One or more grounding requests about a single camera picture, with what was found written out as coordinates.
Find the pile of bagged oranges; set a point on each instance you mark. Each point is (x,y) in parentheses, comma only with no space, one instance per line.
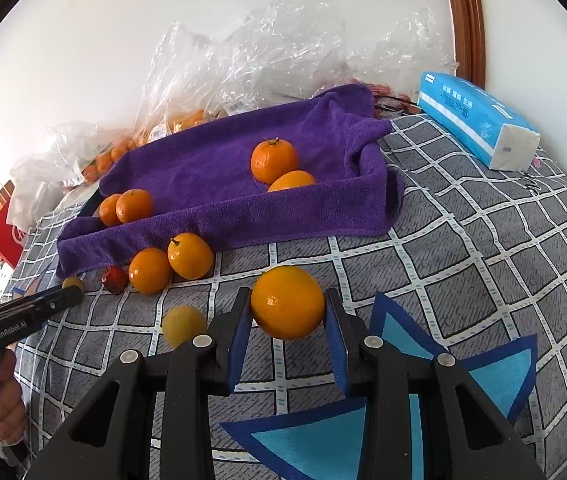
(186,120)
(105,160)

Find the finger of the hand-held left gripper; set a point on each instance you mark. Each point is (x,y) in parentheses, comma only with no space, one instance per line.
(53,301)

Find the brown wooden door frame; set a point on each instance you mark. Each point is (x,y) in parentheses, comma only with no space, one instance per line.
(466,20)

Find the pile of red berries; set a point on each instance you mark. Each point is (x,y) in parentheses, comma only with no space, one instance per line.
(381,89)

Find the red jujube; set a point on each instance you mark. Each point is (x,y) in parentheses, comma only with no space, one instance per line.
(115,280)

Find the red paper bag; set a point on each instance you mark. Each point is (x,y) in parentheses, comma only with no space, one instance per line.
(3,235)

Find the purple towel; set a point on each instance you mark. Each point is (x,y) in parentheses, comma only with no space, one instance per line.
(203,175)

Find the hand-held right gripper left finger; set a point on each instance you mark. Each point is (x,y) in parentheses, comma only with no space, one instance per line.
(241,340)

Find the oval small orange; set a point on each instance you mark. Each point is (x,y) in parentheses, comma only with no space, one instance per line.
(291,181)

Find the large orange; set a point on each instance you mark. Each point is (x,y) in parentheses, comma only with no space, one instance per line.
(274,162)

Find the grey checked star blanket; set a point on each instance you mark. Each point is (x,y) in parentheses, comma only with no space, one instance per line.
(463,260)

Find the white plastic bag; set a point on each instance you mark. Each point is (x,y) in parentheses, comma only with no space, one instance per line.
(33,190)

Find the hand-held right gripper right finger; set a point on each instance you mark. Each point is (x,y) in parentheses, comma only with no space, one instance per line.
(338,350)

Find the blue white tissue pack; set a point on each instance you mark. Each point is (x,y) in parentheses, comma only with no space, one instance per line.
(468,115)

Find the yellow green jujube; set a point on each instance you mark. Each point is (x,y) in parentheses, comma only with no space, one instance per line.
(183,325)

